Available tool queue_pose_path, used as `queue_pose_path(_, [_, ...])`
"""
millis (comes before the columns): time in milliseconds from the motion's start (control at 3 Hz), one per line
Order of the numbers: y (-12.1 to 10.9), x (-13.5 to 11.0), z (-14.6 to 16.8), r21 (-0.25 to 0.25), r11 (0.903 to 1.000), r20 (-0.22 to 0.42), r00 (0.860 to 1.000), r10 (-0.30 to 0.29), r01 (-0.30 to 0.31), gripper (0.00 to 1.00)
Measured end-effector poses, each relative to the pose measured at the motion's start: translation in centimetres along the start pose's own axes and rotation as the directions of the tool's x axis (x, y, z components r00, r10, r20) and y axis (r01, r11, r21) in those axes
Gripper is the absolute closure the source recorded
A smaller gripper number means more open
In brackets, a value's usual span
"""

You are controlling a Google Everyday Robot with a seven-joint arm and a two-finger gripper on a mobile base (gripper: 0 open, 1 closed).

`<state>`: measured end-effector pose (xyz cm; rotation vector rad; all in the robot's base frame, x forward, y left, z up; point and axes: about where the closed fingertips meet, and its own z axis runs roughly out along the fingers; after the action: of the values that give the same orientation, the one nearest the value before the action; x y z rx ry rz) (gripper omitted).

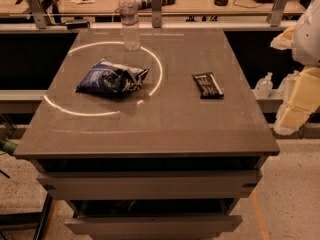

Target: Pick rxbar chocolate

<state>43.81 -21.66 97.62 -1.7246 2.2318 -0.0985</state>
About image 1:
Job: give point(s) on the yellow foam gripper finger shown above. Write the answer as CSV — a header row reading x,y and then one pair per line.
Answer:
x,y
284,40
302,102

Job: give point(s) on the black rxbar chocolate bar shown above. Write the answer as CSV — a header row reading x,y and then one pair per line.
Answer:
x,y
208,86

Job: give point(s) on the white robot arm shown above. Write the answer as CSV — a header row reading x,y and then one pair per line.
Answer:
x,y
306,39

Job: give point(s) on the small clear sanitizer bottle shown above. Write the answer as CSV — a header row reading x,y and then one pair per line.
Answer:
x,y
264,86

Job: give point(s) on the upper white drawer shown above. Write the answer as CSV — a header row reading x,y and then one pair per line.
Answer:
x,y
151,185

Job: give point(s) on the white drawer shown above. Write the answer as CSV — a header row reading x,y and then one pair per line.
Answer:
x,y
151,185
153,228

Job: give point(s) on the clear plastic water bottle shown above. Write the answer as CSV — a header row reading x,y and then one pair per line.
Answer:
x,y
128,10

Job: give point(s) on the lower white drawer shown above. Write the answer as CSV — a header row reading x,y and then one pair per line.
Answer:
x,y
153,228

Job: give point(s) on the blue chip bag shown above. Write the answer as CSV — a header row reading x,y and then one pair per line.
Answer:
x,y
108,79

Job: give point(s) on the green capped pole end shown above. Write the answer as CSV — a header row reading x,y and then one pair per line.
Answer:
x,y
8,146

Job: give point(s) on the right metal bracket post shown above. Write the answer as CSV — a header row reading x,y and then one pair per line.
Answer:
x,y
275,16

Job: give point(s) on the metal bracket post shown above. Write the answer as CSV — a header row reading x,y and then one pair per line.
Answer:
x,y
275,16
156,6
38,14

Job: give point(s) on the middle metal bracket post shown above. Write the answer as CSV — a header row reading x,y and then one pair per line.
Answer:
x,y
156,6

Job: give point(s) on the left metal bracket post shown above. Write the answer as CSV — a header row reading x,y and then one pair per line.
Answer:
x,y
38,14

